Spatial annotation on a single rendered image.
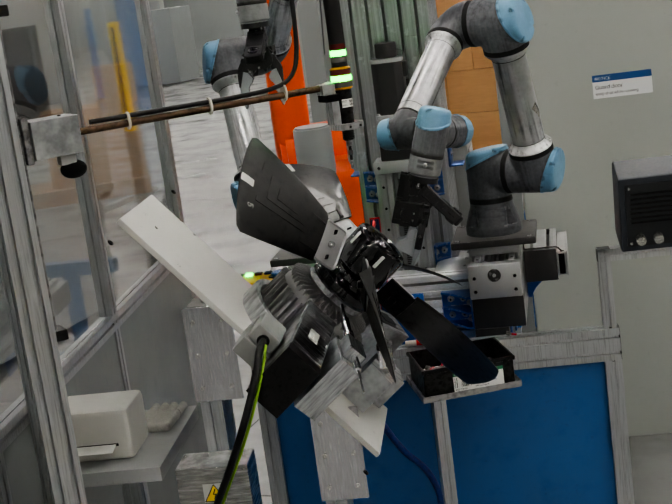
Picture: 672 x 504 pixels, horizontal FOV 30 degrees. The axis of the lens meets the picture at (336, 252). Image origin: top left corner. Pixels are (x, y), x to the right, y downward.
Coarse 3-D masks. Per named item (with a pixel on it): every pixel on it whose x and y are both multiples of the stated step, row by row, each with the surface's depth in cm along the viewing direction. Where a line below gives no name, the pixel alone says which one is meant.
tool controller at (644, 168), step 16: (624, 160) 295; (640, 160) 294; (656, 160) 293; (624, 176) 288; (640, 176) 287; (656, 176) 286; (624, 192) 288; (640, 192) 287; (656, 192) 287; (624, 208) 290; (640, 208) 289; (656, 208) 289; (624, 224) 292; (640, 224) 291; (656, 224) 291; (624, 240) 294; (640, 240) 291; (656, 240) 291
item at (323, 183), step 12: (300, 168) 279; (312, 168) 281; (324, 168) 283; (300, 180) 274; (312, 180) 275; (324, 180) 276; (336, 180) 278; (312, 192) 271; (324, 192) 272; (336, 192) 273; (324, 204) 268; (336, 204) 269; (348, 204) 270; (336, 216) 266; (348, 216) 266
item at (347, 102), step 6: (336, 90) 258; (342, 90) 258; (348, 90) 258; (342, 96) 258; (348, 96) 258; (342, 102) 258; (348, 102) 258; (342, 108) 258; (348, 108) 259; (342, 114) 259; (348, 114) 259; (342, 120) 259; (348, 120) 259; (348, 132) 260; (348, 138) 260
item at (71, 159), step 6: (60, 156) 231; (66, 156) 231; (72, 156) 232; (60, 162) 231; (66, 162) 231; (72, 162) 232; (78, 162) 233; (84, 162) 234; (60, 168) 233; (66, 168) 232; (72, 168) 232; (78, 168) 232; (84, 168) 233; (66, 174) 232; (72, 174) 232; (78, 174) 233
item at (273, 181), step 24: (264, 168) 242; (288, 168) 248; (240, 192) 235; (264, 192) 240; (288, 192) 245; (240, 216) 234; (264, 216) 239; (288, 216) 244; (312, 216) 248; (264, 240) 238; (288, 240) 243; (312, 240) 248
